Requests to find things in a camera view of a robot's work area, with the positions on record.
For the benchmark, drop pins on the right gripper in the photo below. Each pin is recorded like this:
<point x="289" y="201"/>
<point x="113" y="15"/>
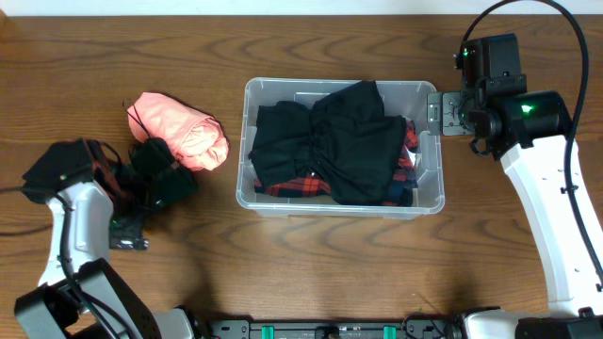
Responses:
<point x="454" y="125"/>

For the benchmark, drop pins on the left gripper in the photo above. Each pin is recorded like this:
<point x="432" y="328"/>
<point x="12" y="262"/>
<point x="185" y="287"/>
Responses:
<point x="128" y="233"/>

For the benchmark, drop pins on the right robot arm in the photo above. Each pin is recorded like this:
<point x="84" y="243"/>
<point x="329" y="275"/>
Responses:
<point x="526" y="132"/>

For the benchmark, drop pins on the dark green garment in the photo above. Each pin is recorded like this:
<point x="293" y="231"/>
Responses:
<point x="163" y="179"/>

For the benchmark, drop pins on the clear plastic storage bin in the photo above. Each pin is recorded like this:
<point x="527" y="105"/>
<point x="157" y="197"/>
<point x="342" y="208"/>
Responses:
<point x="405" y="98"/>

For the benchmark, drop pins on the large black garment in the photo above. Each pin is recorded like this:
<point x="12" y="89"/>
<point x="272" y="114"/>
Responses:
<point x="345" y="140"/>

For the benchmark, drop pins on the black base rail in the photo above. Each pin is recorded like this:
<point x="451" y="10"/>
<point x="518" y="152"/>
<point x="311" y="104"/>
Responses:
<point x="416" y="326"/>

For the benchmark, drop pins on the pink garment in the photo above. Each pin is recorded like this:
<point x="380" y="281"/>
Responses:
<point x="194" y="138"/>

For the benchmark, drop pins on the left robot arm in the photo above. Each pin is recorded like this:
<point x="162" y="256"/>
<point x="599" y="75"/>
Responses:
<point x="98" y="205"/>

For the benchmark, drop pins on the red navy plaid shirt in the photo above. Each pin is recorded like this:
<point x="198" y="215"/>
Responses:
<point x="400" y="191"/>

